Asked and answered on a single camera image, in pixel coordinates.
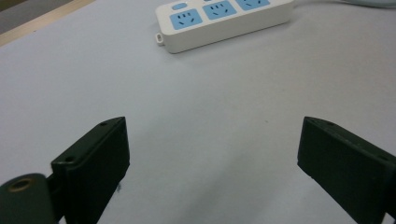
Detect white power strip cable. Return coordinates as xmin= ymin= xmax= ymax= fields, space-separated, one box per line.
xmin=292 ymin=0 xmax=396 ymax=9

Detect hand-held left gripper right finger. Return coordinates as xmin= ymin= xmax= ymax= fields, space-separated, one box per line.
xmin=297 ymin=116 xmax=396 ymax=224

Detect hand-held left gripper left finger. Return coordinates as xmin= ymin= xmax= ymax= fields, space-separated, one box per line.
xmin=50 ymin=116 xmax=131 ymax=224

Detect white power strip blue sockets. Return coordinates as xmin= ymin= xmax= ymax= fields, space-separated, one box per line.
xmin=154 ymin=0 xmax=295 ymax=54

